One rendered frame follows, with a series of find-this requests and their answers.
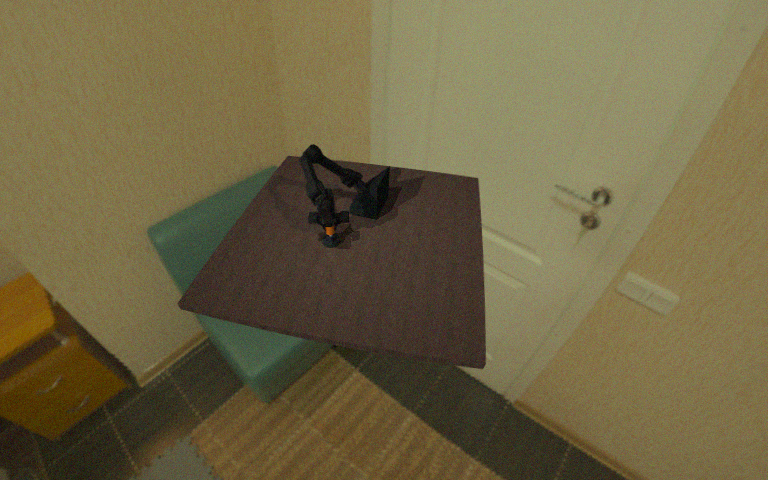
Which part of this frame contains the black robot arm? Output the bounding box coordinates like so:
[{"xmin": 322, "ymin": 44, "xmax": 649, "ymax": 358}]
[{"xmin": 299, "ymin": 144, "xmax": 369, "ymax": 227}]

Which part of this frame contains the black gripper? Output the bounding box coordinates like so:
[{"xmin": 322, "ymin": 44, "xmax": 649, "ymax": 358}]
[{"xmin": 308, "ymin": 205, "xmax": 349, "ymax": 232}]

